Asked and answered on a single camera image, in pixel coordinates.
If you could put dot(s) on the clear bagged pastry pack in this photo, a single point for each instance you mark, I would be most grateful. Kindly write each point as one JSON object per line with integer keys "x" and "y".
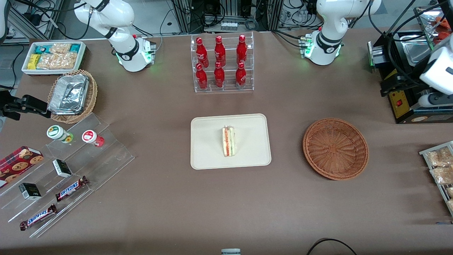
{"x": 439, "y": 157}
{"x": 451, "y": 205}
{"x": 450, "y": 192}
{"x": 442, "y": 175}

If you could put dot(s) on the white power strip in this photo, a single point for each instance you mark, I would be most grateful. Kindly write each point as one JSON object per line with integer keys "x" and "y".
{"x": 229, "y": 26}

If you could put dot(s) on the Snickers chocolate bar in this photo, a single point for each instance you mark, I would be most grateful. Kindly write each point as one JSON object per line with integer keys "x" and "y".
{"x": 70, "y": 188}
{"x": 38, "y": 217}

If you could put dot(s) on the red Coca-Cola bottle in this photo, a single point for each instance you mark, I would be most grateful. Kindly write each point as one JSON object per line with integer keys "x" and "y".
{"x": 201, "y": 53}
{"x": 219, "y": 51}
{"x": 240, "y": 76}
{"x": 241, "y": 51}
{"x": 219, "y": 76}
{"x": 201, "y": 78}

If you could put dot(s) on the teal snack pack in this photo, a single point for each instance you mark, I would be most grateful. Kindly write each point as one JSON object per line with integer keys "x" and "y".
{"x": 75, "y": 47}
{"x": 42, "y": 49}

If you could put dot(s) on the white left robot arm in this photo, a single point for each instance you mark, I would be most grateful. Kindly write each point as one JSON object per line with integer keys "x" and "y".
{"x": 325, "y": 42}

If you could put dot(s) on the clear acrylic stepped shelf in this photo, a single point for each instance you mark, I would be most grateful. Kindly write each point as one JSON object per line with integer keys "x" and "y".
{"x": 106, "y": 159}

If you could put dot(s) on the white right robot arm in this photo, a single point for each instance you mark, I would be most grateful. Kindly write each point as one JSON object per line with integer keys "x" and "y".
{"x": 124, "y": 21}

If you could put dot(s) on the black metal appliance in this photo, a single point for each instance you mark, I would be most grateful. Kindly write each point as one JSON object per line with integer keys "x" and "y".
{"x": 391, "y": 85}

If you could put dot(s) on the light wicker basket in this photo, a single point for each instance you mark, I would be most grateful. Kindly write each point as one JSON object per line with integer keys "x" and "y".
{"x": 92, "y": 95}

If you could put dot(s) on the small black carton box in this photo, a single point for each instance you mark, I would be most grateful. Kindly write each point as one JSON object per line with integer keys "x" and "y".
{"x": 62, "y": 168}
{"x": 30, "y": 191}

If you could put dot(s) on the white rectangular snack bin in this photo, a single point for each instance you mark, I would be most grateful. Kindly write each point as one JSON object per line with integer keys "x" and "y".
{"x": 53, "y": 72}

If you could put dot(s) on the triangular sandwich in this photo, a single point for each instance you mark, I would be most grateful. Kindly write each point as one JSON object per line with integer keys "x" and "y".
{"x": 229, "y": 141}

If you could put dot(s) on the red plaid cookie box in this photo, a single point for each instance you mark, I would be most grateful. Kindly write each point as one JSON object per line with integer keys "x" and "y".
{"x": 17, "y": 164}

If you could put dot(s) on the silver foil packets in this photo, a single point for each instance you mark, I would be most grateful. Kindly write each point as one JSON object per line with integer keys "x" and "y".
{"x": 69, "y": 94}

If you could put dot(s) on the tray with wrapped pastries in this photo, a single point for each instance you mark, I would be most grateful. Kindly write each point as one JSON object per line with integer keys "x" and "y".
{"x": 423, "y": 153}

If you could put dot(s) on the orange plastic item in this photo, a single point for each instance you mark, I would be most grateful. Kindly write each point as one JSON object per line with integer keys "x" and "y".
{"x": 444, "y": 24}

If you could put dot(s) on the red lid yogurt cup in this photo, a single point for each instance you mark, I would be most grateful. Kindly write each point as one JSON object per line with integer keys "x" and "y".
{"x": 90, "y": 136}

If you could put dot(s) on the cream rectangular serving tray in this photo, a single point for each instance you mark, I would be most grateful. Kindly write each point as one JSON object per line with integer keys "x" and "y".
{"x": 205, "y": 141}

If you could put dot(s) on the yellow snack pack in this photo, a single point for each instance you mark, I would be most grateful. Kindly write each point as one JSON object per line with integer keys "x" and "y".
{"x": 33, "y": 62}

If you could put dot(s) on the green lid yogurt cup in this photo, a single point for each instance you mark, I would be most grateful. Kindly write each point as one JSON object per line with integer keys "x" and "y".
{"x": 56, "y": 132}

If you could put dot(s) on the clear cracker pack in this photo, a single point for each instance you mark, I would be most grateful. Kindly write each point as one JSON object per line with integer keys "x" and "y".
{"x": 67, "y": 61}
{"x": 60, "y": 48}
{"x": 47, "y": 62}

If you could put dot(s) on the clear acrylic bottle rack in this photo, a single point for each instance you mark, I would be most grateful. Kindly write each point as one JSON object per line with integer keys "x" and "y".
{"x": 228, "y": 90}

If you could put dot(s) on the brown round wicker basket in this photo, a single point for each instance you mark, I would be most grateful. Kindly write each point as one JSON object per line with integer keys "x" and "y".
{"x": 334, "y": 148}

